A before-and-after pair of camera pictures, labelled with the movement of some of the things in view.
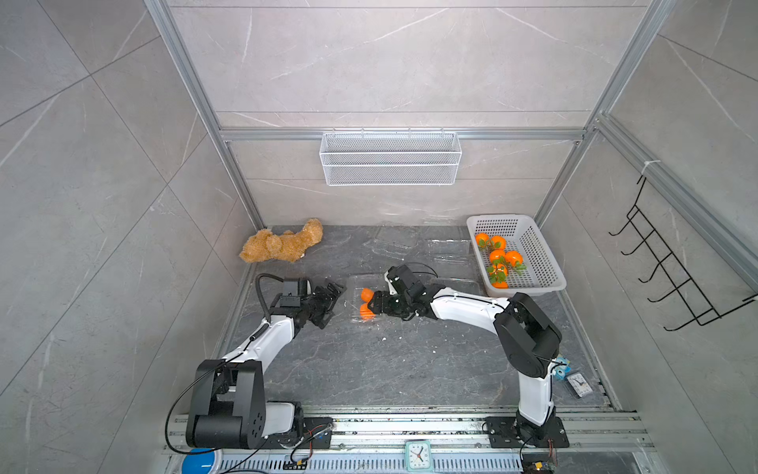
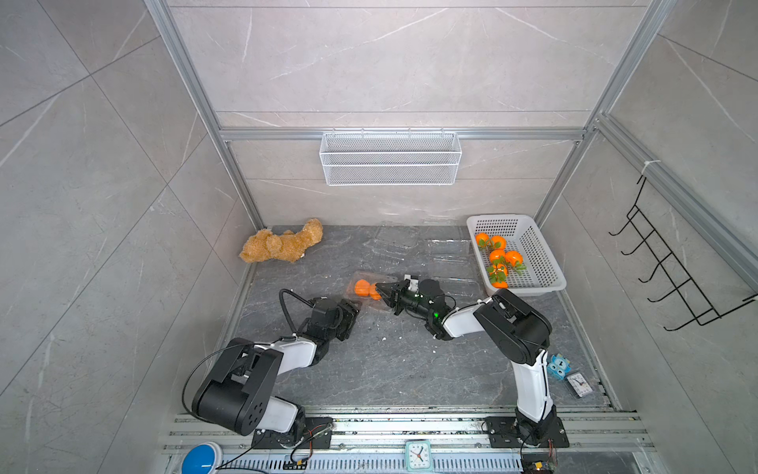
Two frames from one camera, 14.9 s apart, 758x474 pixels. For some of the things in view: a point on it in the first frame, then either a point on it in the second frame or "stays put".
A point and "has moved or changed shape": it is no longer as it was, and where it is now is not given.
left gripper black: [329, 300] → [349, 312]
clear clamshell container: [360, 289] has moved or changed shape
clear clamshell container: [394, 241] stays put
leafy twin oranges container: [511, 258] stays put
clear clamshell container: [457, 283] stays put
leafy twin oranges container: [490, 242] stays put
